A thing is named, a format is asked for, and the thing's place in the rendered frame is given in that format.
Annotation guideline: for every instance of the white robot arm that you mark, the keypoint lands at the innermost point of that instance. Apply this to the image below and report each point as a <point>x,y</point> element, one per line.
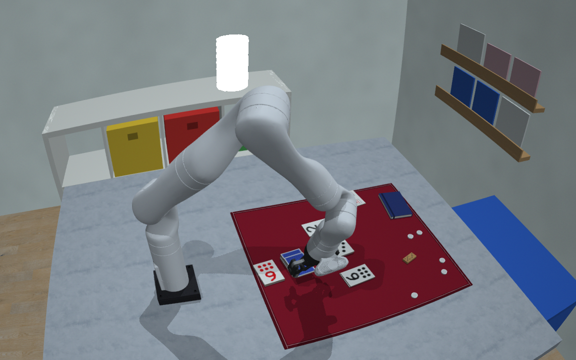
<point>259,121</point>

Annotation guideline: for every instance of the blue playing card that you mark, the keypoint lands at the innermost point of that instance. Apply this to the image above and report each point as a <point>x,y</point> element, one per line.
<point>290,253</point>

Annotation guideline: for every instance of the dark red play mat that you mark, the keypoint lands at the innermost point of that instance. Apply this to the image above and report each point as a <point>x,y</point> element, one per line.
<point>273,317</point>
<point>312,306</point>

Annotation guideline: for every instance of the small tan wooden block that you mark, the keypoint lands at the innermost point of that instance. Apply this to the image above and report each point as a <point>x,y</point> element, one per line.
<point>409,258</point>

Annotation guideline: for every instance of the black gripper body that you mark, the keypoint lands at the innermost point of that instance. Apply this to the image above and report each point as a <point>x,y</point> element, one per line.
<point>308,259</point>

